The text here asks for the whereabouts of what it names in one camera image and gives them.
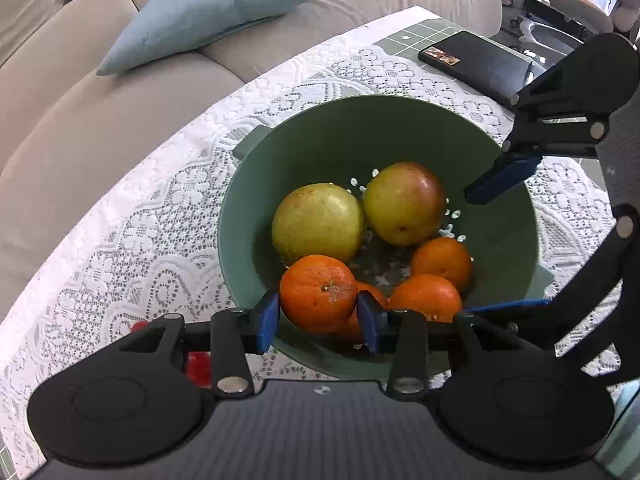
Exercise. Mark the black pen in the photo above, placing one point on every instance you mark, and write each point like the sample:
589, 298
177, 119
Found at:
528, 74

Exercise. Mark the yellow-green pear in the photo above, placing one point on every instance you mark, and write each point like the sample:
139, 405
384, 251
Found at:
317, 225

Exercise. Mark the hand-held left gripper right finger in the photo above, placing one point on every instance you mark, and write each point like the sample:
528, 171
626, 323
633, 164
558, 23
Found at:
370, 322

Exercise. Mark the light blue pillow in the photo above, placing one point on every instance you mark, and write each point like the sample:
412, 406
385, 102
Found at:
200, 10

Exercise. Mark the white lace tablecloth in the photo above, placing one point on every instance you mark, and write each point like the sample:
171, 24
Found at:
150, 220

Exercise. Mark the red-green mango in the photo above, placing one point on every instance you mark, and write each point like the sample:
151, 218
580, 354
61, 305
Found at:
404, 202

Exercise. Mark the black notebook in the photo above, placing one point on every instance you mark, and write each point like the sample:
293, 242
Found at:
475, 60

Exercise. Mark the orange mandarin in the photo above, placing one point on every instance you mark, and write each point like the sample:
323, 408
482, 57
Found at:
425, 297
318, 292
442, 262
350, 331

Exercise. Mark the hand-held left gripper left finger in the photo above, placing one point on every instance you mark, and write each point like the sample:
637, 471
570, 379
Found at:
265, 322

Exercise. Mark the beige sofa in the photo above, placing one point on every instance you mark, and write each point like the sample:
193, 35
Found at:
75, 110

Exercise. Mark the red cherry tomato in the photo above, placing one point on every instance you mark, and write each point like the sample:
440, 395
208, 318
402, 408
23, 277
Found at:
197, 366
138, 326

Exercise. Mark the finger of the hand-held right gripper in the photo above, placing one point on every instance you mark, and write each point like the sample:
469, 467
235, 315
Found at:
502, 177
510, 304

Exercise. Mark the green colander bowl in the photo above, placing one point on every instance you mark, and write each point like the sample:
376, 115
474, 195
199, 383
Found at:
320, 140

